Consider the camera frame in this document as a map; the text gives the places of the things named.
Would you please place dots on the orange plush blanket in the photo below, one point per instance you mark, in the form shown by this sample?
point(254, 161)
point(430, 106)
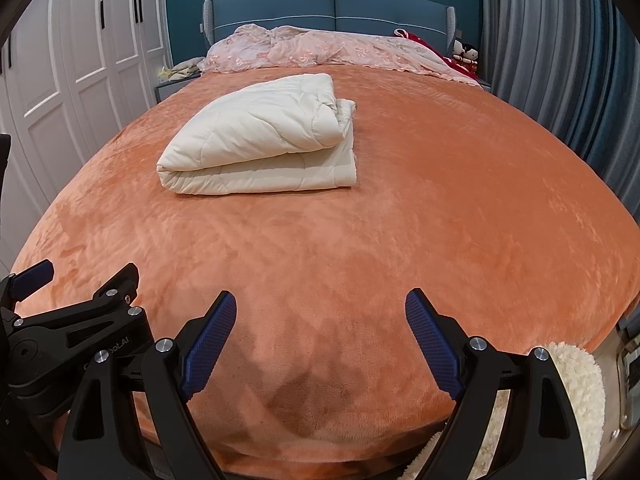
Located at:
point(350, 240)

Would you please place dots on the grey pleated curtain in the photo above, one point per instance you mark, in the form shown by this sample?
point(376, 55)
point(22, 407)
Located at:
point(565, 60)

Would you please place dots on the plush toy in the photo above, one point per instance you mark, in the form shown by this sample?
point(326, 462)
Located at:
point(465, 52)

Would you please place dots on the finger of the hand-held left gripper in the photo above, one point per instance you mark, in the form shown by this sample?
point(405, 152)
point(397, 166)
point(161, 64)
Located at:
point(32, 277)
point(117, 282)

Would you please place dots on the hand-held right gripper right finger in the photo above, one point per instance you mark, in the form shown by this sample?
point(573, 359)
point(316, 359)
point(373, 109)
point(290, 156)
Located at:
point(432, 345)

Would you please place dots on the blue bed headboard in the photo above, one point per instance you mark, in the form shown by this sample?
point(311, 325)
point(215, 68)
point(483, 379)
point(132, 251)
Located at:
point(300, 7)

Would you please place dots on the cream fluffy cloth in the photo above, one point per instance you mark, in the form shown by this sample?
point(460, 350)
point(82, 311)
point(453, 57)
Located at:
point(575, 385)

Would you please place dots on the pink floral quilt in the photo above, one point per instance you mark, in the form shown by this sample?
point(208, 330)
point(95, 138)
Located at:
point(325, 50)

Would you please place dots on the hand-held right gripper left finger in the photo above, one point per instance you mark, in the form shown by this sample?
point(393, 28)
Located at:
point(210, 345)

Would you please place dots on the cream quilted jacket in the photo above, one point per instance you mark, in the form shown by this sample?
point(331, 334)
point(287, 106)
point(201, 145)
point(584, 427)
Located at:
point(260, 125)

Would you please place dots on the beige cloth pile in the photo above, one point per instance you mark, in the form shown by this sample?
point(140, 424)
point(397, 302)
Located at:
point(182, 67)

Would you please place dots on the red cloth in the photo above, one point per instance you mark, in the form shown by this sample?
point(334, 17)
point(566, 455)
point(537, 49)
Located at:
point(462, 70)

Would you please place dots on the grey nightstand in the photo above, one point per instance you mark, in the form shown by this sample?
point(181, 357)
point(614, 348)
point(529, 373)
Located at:
point(172, 90)

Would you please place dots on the white panelled wardrobe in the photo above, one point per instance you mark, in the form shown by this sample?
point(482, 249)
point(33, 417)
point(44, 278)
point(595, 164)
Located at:
point(75, 85)

